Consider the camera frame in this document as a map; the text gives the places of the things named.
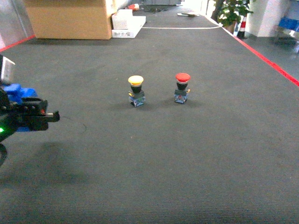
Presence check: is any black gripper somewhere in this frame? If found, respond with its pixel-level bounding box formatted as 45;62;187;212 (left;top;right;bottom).
0;86;61;143

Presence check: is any blue block part with knob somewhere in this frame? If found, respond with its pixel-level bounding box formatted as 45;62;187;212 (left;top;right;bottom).
3;83;38;133

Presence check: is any yellow mushroom push button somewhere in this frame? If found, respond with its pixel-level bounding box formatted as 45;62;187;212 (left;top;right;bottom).
128;75;145;107

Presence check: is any large brown cardboard box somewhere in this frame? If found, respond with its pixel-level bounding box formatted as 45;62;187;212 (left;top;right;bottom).
24;0;115;40

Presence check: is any small white box on top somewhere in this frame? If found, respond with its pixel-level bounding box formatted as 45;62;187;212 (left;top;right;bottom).
112;9;133;30

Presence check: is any white flat box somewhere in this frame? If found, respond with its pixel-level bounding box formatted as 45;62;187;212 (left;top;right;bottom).
112;16;146;39

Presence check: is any red mushroom push button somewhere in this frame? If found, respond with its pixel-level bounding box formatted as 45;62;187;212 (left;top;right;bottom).
174;73;191;104

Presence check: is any red white object far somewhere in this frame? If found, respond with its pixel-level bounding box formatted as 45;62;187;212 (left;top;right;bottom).
128;4;140;11

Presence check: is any potted green plant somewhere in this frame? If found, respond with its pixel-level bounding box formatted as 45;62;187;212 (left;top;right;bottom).
214;0;253;34

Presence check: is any red white traffic cone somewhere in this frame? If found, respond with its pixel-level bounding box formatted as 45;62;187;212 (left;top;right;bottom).
237;16;247;39

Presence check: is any red conveyor side rail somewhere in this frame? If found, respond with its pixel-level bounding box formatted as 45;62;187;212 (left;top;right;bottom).
233;36;299;86

